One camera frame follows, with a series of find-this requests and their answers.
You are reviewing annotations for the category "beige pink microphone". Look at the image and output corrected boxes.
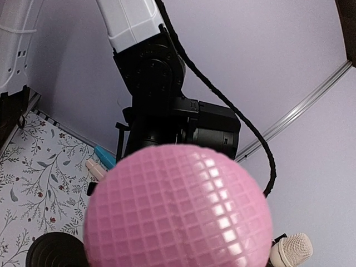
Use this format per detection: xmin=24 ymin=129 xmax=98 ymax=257
xmin=85 ymin=159 xmax=107 ymax=181

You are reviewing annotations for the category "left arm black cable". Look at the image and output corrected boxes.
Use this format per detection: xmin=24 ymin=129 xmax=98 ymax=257
xmin=154 ymin=0 xmax=278 ymax=198

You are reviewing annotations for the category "black stand front left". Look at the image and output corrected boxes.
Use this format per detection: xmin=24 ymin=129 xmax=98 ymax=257
xmin=25 ymin=232 xmax=89 ymax=267

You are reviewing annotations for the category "left aluminium frame post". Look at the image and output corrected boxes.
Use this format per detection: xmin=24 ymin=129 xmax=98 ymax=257
xmin=235 ymin=61 xmax=354 ymax=162

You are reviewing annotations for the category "blue microphone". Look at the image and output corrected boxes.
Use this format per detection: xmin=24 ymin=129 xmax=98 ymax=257
xmin=94 ymin=146 xmax=116 ymax=170

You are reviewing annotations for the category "floral table mat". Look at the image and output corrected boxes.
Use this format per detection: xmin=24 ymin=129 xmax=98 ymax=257
xmin=1 ymin=112 xmax=96 ymax=266

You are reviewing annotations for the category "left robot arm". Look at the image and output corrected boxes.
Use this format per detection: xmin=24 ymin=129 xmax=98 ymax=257
xmin=1 ymin=1 xmax=241 ymax=152

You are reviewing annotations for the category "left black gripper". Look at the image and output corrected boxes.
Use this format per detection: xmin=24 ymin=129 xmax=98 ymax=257
xmin=116 ymin=97 xmax=241 ymax=161

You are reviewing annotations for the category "beige microphone in shockmount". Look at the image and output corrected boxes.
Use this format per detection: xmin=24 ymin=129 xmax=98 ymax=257
xmin=269 ymin=233 xmax=313 ymax=267

